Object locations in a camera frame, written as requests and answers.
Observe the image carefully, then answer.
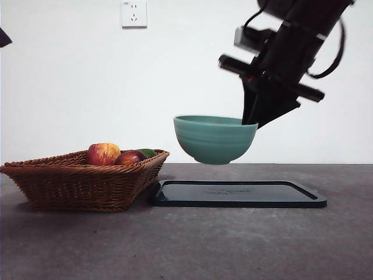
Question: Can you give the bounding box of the teal ceramic bowl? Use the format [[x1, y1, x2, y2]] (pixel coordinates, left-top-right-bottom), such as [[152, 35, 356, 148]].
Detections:
[[173, 115, 259, 165]]

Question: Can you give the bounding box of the dark green rectangular tray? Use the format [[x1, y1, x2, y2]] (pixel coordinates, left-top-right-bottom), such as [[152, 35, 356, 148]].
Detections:
[[153, 180, 328, 208]]

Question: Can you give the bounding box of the green avocado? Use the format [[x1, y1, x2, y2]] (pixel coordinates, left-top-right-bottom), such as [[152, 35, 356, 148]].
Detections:
[[136, 148, 158, 159]]

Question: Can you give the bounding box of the dark red apple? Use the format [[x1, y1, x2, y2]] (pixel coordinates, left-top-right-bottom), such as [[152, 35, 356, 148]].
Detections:
[[114, 150, 147, 166]]

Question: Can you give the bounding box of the red and yellow apple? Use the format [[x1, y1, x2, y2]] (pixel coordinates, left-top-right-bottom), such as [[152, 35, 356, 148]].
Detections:
[[86, 142, 121, 166]]

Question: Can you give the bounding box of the brown wicker basket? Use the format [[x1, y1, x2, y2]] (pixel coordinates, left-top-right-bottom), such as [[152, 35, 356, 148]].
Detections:
[[0, 149, 170, 213]]

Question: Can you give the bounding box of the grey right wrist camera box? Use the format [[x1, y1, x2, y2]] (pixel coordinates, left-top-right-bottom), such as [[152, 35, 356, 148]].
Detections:
[[234, 25, 276, 53]]

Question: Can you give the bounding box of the black right camera cable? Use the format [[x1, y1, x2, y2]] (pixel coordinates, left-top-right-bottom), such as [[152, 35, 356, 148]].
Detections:
[[243, 8, 265, 30]]

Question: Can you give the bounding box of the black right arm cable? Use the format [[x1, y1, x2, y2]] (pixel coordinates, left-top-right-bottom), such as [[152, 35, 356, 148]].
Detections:
[[307, 16, 346, 79]]

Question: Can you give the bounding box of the white wall socket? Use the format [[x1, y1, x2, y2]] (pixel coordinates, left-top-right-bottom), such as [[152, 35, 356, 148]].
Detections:
[[121, 0, 147, 29]]

